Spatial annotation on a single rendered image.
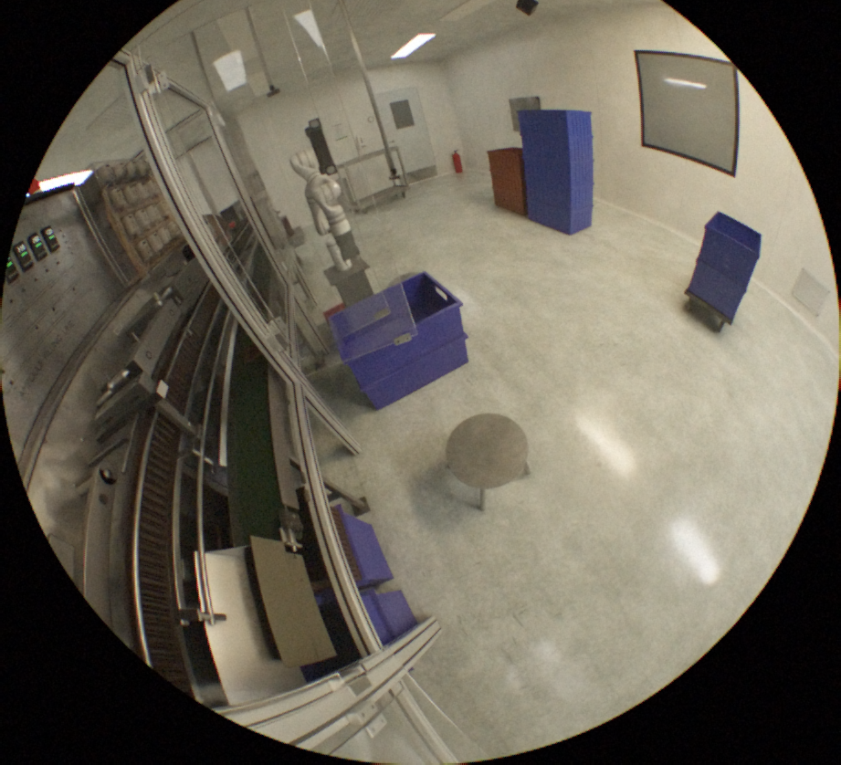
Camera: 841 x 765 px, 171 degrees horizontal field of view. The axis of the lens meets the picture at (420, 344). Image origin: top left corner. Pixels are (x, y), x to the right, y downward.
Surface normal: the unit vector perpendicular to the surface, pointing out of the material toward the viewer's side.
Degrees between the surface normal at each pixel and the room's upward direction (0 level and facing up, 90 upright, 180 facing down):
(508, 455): 0
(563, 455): 0
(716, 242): 90
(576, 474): 0
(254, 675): 57
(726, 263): 90
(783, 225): 90
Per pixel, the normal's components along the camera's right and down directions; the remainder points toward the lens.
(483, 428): -0.22, -0.69
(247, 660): 0.62, -0.75
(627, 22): -0.89, 0.44
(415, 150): 0.40, 0.57
